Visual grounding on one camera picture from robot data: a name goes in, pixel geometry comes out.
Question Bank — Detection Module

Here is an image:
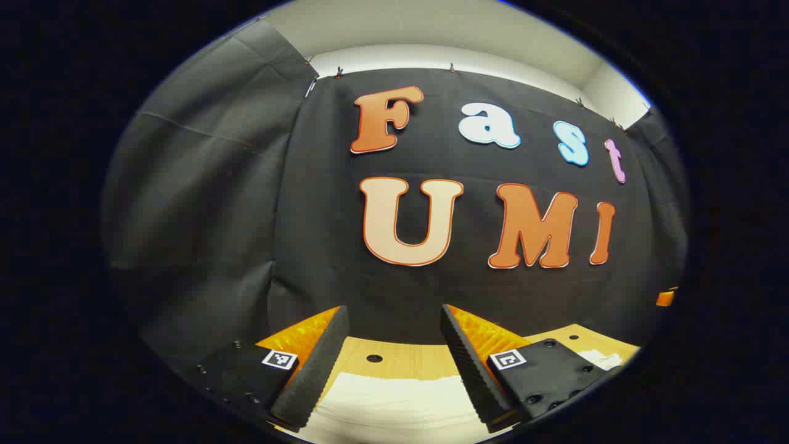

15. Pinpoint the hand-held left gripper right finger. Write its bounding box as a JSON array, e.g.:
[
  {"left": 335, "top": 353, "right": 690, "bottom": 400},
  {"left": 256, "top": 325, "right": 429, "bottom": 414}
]
[{"left": 439, "top": 303, "right": 617, "bottom": 434}]

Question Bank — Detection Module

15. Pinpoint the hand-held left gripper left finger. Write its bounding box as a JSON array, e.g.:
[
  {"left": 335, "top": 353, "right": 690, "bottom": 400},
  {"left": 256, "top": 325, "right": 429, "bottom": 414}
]
[{"left": 182, "top": 305, "right": 350, "bottom": 434}]

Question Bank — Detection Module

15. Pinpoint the black backdrop cloth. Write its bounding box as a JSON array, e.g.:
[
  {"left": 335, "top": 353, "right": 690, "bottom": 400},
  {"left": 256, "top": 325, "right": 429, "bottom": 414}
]
[{"left": 102, "top": 18, "right": 690, "bottom": 377}]

